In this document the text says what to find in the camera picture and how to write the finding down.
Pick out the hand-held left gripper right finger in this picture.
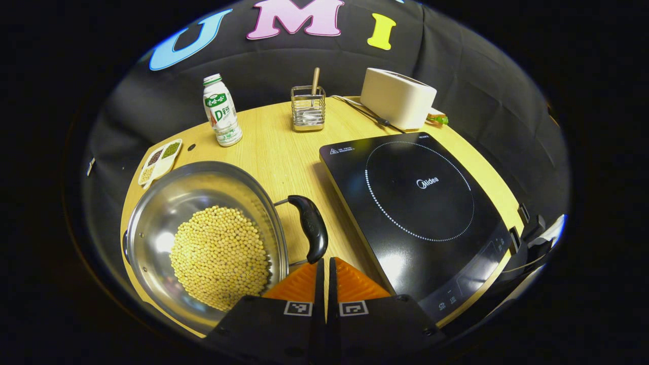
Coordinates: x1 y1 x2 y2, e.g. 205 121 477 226
327 257 447 358

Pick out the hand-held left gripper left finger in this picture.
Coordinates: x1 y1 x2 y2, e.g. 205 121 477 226
205 258 326 358

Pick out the pile of yellow soybeans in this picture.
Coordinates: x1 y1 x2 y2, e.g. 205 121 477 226
170 205 271 311

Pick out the black induction cooktop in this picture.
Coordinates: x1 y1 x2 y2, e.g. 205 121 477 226
319 132 514 322

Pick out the stainless steel pot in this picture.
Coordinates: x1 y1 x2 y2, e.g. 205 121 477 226
122 161 329 336

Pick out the black backdrop cloth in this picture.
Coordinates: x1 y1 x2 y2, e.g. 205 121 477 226
81 0 571 284

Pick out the white toaster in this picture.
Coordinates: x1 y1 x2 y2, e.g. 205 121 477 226
360 67 438 130

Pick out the white divided dish of beans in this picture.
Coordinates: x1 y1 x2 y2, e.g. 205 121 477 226
137 138 183 189

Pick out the white drink bottle green label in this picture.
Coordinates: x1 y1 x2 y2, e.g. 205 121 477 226
203 74 243 148

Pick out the black toaster cable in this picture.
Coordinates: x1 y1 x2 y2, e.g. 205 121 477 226
330 95 406 133

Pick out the metal wire utensil holder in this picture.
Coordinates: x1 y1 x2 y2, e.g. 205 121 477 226
291 85 327 132

